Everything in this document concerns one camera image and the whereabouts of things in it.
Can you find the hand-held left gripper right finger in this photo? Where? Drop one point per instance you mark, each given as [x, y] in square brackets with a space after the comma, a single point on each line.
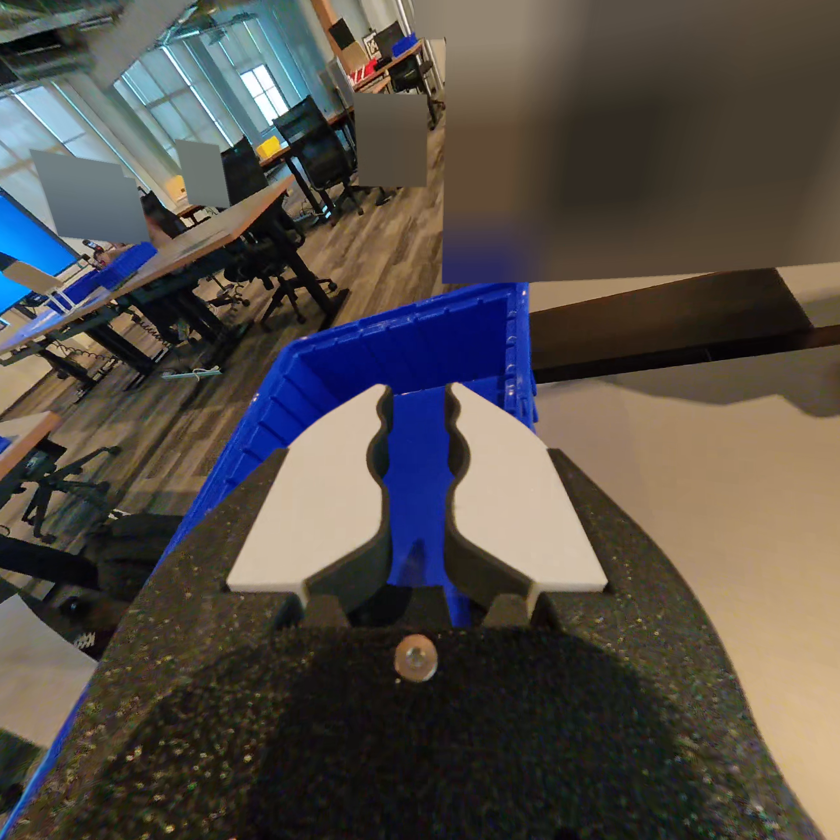
[525, 518]

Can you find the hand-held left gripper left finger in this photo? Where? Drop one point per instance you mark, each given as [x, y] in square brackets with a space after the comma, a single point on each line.
[308, 518]

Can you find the blue plastic bin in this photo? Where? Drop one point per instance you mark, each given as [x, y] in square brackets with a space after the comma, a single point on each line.
[420, 348]

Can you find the black chair base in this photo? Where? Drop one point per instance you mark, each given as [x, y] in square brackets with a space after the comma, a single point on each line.
[59, 489]

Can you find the small wooden desk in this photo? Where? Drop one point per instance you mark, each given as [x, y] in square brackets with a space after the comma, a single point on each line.
[26, 436]

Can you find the long wooden desk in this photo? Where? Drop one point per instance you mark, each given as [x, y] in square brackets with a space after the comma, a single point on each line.
[197, 239]

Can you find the row of blue bins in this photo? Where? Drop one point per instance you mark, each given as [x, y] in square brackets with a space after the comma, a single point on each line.
[105, 275]

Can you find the black office chair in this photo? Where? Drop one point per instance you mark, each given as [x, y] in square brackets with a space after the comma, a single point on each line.
[321, 144]
[249, 177]

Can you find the yellow plastic bin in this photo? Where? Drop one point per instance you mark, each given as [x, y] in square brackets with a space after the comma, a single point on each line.
[269, 148]

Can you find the computer monitor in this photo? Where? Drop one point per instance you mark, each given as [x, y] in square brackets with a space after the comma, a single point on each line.
[29, 249]

